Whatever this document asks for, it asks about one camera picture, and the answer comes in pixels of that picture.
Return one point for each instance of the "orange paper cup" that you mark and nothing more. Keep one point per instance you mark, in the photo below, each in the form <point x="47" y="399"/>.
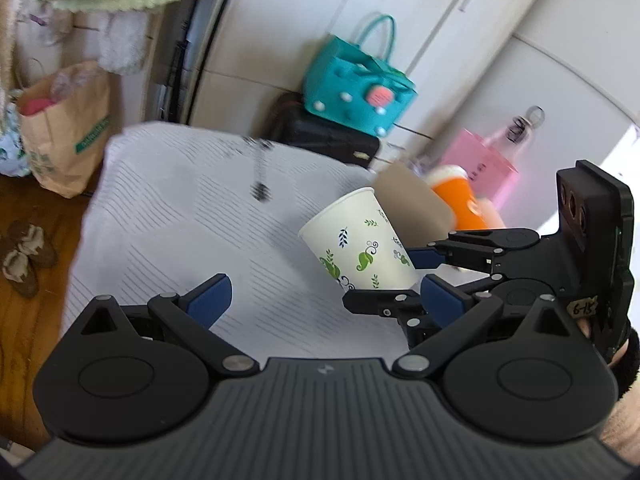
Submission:
<point x="451" y="183"/>

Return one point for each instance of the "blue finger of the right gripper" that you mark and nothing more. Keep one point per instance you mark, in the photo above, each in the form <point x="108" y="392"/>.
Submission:
<point x="463" y="249"/>
<point x="398" y="304"/>

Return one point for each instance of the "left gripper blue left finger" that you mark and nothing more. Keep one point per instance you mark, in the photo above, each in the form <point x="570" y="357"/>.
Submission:
<point x="189" y="317"/>

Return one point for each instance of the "white paper cup green leaves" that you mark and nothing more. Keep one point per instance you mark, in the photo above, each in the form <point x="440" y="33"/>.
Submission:
<point x="357" y="245"/>

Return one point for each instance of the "brown cylindrical cup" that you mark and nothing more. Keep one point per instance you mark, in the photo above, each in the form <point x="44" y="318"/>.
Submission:
<point x="418" y="215"/>

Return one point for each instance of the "grey wooden wardrobe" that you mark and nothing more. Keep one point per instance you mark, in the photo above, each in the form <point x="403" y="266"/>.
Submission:
<point x="261" y="48"/>

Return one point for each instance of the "right hand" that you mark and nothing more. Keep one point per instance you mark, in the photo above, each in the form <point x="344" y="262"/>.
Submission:
<point x="621" y="430"/>

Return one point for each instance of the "teal felt handbag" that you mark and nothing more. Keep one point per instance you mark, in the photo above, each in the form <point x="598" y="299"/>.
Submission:
<point x="345" y="85"/>

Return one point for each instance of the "pair of slippers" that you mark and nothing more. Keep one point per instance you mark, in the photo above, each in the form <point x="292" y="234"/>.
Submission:
<point x="24" y="248"/>

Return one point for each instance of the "pink cup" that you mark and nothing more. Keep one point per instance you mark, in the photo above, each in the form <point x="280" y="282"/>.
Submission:
<point x="490" y="214"/>

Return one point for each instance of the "brown paper shopping bag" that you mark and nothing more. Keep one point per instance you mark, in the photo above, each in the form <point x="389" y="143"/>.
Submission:
<point x="65" y="122"/>

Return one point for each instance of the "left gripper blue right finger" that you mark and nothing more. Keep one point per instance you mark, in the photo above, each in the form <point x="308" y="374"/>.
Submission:
<point x="461" y="318"/>

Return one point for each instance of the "pink paper gift bag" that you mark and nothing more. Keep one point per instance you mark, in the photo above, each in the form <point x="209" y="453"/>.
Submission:
<point x="491" y="175"/>

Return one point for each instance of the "black suitcase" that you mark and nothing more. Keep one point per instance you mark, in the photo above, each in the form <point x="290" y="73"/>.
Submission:
<point x="290" y="123"/>

